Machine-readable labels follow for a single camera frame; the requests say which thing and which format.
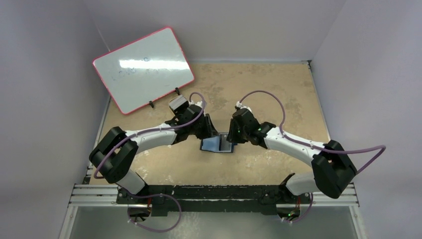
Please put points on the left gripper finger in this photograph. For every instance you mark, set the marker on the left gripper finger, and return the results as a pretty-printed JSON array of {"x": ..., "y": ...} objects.
[
  {"x": 206, "y": 131},
  {"x": 208, "y": 121}
]

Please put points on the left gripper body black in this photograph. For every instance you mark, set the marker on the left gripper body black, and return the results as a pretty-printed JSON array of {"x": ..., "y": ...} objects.
[{"x": 203, "y": 121}]

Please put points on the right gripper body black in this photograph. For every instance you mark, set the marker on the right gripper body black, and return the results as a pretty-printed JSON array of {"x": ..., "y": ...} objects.
[{"x": 236, "y": 128}]

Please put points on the blue leather card holder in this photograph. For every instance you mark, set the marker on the blue leather card holder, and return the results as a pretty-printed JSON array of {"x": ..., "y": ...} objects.
[{"x": 217, "y": 144}]

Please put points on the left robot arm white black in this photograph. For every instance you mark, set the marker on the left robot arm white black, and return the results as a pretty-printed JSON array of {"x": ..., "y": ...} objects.
[{"x": 115, "y": 153}]

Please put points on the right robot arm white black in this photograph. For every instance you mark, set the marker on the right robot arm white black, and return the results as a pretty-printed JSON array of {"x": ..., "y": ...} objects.
[{"x": 332, "y": 169}]

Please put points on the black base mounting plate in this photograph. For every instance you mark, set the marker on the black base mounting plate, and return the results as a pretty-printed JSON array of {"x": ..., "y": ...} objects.
[{"x": 269, "y": 200}]

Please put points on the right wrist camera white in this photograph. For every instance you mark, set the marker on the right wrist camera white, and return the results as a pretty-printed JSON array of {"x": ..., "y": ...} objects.
[{"x": 239, "y": 106}]

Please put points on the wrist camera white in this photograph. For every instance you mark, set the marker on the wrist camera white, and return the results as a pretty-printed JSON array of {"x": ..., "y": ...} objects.
[
  {"x": 197, "y": 104},
  {"x": 239, "y": 106}
]

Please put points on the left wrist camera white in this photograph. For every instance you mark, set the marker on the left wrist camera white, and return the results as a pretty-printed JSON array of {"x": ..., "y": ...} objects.
[{"x": 197, "y": 104}]

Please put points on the whiteboard with pink frame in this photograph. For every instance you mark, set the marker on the whiteboard with pink frame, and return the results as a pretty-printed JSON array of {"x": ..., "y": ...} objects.
[{"x": 144, "y": 70}]

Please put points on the aluminium rail frame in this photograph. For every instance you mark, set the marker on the aluminium rail frame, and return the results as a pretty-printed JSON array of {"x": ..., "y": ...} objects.
[{"x": 106, "y": 195}]

